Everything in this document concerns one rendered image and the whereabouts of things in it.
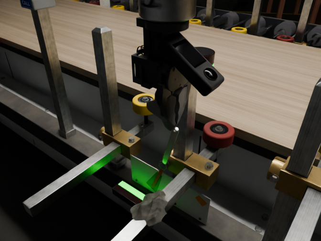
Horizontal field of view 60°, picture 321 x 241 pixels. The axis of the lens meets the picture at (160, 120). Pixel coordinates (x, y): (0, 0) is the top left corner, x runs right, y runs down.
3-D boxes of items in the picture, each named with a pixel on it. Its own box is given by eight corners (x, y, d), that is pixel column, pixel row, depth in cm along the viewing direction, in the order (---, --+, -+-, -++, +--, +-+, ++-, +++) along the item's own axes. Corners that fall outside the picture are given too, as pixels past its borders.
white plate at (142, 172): (205, 226, 71) (209, 200, 66) (131, 180, 85) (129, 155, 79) (207, 224, 72) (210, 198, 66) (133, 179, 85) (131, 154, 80)
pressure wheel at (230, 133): (220, 175, 73) (226, 140, 67) (194, 162, 77) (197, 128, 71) (233, 158, 78) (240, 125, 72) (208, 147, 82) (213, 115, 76)
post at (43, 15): (66, 138, 102) (36, 9, 77) (58, 134, 104) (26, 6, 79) (76, 133, 105) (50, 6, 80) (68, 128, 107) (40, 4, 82)
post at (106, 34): (118, 177, 91) (100, 29, 65) (110, 172, 93) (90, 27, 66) (125, 171, 94) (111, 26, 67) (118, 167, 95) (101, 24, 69)
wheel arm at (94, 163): (34, 220, 63) (29, 208, 61) (26, 213, 65) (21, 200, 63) (154, 131, 92) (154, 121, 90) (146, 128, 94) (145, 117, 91)
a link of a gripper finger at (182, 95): (162, 115, 60) (162, 75, 55) (185, 124, 57) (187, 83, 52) (153, 121, 58) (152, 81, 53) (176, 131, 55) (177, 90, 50)
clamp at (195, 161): (207, 191, 65) (209, 176, 63) (161, 167, 72) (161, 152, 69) (218, 178, 69) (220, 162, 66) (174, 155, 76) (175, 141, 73)
